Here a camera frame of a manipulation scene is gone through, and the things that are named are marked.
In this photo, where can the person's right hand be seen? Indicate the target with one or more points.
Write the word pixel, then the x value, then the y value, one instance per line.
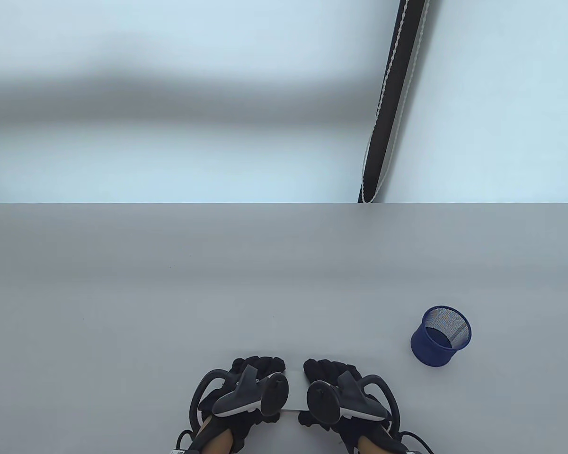
pixel 322 369

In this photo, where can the person's left hand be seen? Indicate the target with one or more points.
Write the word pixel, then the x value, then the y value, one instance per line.
pixel 265 365

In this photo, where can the silver metal sliding box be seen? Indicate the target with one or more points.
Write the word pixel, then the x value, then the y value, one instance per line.
pixel 296 392

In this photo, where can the person's left forearm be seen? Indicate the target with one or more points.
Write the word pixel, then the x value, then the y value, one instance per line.
pixel 219 444

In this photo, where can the person's right forearm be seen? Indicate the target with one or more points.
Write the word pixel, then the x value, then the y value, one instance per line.
pixel 370 447

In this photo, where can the black white left hand controller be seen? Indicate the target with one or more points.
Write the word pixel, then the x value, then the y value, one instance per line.
pixel 246 395

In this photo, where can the black white hand controller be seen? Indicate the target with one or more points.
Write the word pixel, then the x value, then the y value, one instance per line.
pixel 350 397
pixel 246 395

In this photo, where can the black white right hand controller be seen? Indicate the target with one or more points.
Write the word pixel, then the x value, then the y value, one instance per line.
pixel 350 397

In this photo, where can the blue mesh pen cup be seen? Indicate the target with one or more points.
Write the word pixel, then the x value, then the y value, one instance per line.
pixel 430 347

